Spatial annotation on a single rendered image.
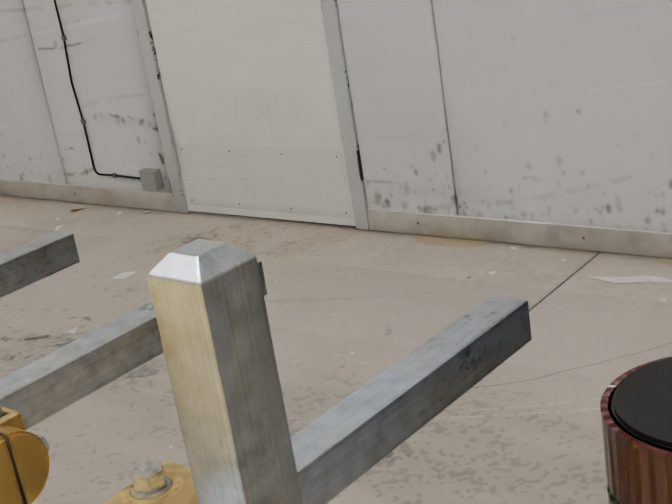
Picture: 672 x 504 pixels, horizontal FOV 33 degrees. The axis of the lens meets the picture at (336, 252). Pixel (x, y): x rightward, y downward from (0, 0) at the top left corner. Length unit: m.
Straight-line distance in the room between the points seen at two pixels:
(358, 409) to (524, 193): 2.96
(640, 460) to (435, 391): 0.41
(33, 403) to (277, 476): 0.30
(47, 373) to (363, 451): 0.25
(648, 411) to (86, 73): 4.51
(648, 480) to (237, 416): 0.24
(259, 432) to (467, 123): 3.14
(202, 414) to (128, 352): 0.34
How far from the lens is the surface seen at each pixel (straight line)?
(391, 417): 0.67
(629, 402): 0.32
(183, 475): 0.61
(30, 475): 0.72
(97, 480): 2.71
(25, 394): 0.80
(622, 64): 3.33
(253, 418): 0.51
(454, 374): 0.72
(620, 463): 0.31
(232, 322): 0.49
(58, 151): 5.07
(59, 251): 1.11
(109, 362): 0.84
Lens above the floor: 1.27
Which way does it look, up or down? 19 degrees down
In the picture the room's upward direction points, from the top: 9 degrees counter-clockwise
